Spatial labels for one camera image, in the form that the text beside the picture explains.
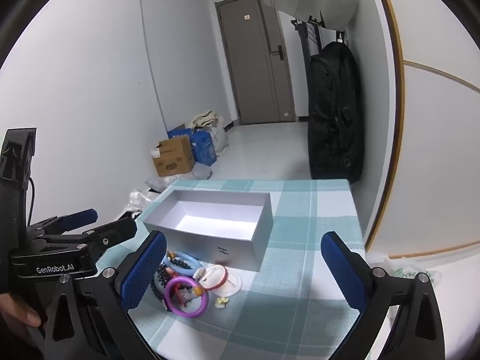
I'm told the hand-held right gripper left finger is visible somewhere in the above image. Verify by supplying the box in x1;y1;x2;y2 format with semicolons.
44;230;167;360

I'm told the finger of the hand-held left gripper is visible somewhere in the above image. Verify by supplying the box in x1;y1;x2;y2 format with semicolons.
37;215;137;260
28;209;99;235

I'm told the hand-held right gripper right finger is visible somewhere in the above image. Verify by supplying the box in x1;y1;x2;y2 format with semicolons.
320;231;445;360

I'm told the light blue bracelet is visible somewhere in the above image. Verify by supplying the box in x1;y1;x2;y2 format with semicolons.
163;251;205;280

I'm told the orange charm bracelet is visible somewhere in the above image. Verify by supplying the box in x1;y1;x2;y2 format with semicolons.
176;283;205;304

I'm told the purple bangle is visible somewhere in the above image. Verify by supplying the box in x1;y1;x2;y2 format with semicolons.
164;275;209;317

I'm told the white round case red bracelet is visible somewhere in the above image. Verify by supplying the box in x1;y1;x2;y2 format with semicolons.
193;264;228;290

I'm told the grey cardboard box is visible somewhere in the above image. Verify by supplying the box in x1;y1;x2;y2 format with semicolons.
143;189;272;272

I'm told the person's left hand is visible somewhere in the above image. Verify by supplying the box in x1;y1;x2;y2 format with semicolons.
0;292;42;329

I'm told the clear plastic wrap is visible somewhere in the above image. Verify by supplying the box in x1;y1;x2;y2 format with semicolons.
191;163;213;180
127;176;177;214

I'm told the teal plaid tablecloth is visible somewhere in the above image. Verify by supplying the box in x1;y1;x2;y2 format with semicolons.
124;178;366;360

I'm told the white green plastic bag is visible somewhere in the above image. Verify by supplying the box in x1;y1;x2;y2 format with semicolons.
365;253;443;289

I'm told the white round lid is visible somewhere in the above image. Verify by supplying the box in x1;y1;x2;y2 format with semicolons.
210;272;243;298

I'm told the brown cardboard box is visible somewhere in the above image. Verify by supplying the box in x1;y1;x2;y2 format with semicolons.
152;136;196;178

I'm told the beige canvas bag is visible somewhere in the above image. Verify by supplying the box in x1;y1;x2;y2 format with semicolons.
186;110;220;132

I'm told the white wardrobe wood trim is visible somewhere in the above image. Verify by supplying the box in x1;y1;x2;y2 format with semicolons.
364;0;480;263

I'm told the black backpack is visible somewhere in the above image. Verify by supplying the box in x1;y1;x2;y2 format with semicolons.
307;41;365;184

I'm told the grey door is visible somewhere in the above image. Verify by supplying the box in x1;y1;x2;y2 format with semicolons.
214;0;297;125

